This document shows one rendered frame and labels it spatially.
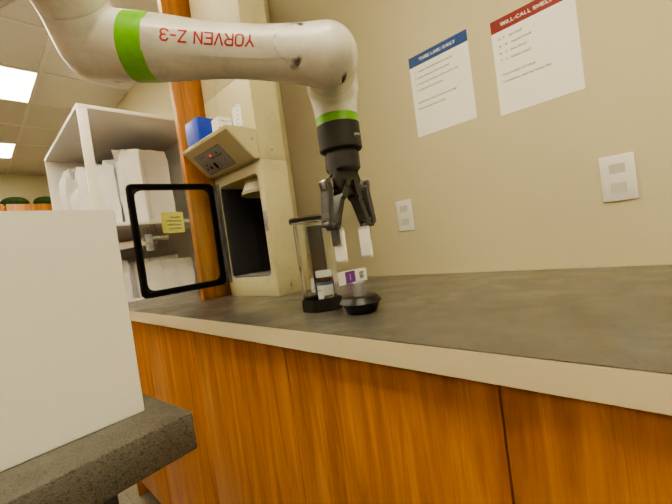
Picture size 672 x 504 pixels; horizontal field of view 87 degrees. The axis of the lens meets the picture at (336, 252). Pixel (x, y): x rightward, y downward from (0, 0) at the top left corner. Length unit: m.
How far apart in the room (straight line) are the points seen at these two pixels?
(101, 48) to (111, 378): 0.55
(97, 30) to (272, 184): 0.67
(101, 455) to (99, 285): 0.16
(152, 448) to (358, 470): 0.43
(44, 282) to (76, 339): 0.06
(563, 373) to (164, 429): 0.42
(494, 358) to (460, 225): 0.83
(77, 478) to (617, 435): 0.52
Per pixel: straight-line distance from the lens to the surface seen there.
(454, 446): 0.61
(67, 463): 0.43
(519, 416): 0.54
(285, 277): 1.25
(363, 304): 0.74
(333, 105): 0.77
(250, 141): 1.26
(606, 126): 1.17
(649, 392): 0.46
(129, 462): 0.43
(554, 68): 1.23
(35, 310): 0.44
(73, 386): 0.46
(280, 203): 1.27
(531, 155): 1.20
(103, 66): 0.81
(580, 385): 0.47
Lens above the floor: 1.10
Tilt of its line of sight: 2 degrees down
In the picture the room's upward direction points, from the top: 8 degrees counter-clockwise
